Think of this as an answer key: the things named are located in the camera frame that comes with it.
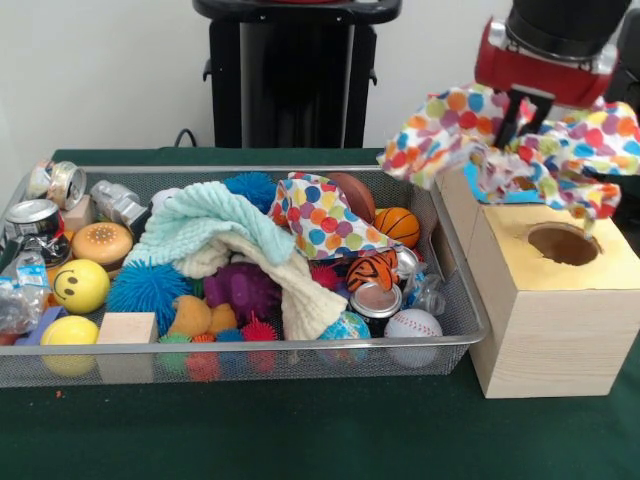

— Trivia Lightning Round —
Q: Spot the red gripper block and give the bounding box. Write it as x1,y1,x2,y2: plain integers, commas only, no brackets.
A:
473,17,620,150

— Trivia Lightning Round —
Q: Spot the polka dot cloth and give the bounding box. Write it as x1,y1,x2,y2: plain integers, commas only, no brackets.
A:
375,83,640,224
269,171,401,260

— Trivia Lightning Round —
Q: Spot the wooden box with three holes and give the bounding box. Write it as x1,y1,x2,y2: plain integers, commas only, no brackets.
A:
432,164,640,400

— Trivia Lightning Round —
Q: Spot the shallow clear mesh bin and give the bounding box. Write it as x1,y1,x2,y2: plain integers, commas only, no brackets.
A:
0,164,491,389

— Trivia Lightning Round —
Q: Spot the small orange basketball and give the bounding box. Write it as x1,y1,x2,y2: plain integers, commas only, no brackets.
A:
373,206,421,249

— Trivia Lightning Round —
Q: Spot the white baseball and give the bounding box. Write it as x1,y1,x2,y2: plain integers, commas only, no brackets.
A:
383,308,445,341

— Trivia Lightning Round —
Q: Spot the cream knit cloth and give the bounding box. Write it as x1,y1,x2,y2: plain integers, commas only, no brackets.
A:
174,234,349,342

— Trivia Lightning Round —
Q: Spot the mint green knit cloth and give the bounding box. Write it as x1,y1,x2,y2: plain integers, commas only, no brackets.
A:
122,180,296,271

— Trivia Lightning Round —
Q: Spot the dark green table cloth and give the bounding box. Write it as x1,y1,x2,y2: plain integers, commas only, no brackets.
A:
0,147,640,480

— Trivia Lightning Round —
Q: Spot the blue spiky ball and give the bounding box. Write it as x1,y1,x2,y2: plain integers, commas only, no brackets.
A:
106,257,194,329

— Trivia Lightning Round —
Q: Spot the toy burger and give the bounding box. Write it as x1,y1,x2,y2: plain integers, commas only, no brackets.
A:
71,222,135,274

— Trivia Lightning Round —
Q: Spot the plain wooden block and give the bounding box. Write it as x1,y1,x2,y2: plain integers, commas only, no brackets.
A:
96,312,159,345

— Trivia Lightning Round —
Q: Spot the yellow smiley ball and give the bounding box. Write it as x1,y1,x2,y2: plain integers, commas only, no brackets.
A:
51,258,111,315

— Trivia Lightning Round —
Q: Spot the plain yellow ball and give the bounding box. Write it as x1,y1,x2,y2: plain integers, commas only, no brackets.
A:
39,315,100,347

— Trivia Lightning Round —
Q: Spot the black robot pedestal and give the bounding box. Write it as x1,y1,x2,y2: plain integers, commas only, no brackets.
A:
192,0,404,149

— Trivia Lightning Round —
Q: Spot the black cable loop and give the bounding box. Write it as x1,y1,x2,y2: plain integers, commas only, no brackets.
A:
173,127,202,149

